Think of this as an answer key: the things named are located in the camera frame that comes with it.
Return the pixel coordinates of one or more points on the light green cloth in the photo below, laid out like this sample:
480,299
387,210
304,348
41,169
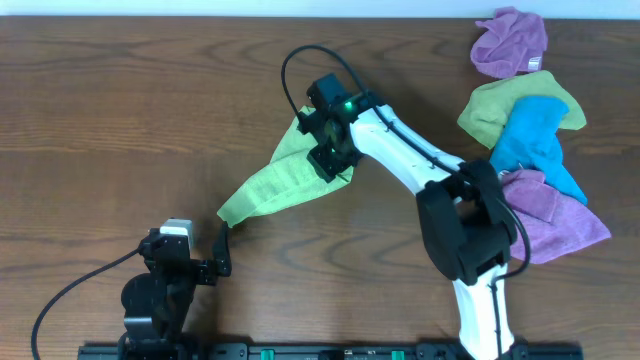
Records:
287,180

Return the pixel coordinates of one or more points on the large purple cloth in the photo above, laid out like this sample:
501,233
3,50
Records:
556,224

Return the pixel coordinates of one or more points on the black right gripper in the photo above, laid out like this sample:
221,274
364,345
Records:
324,167

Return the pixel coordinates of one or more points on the olive green cloth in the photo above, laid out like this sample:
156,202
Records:
490,105

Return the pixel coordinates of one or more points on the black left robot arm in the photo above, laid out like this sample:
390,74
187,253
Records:
156,303

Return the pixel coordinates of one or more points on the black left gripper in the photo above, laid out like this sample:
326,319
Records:
208,269

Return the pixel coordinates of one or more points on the small purple cloth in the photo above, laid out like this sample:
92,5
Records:
512,42

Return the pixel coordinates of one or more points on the blue cloth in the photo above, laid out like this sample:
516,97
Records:
529,141

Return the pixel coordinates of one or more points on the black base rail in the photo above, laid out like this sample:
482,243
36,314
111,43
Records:
240,351

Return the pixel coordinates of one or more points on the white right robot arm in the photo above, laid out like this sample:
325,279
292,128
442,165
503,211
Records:
466,225

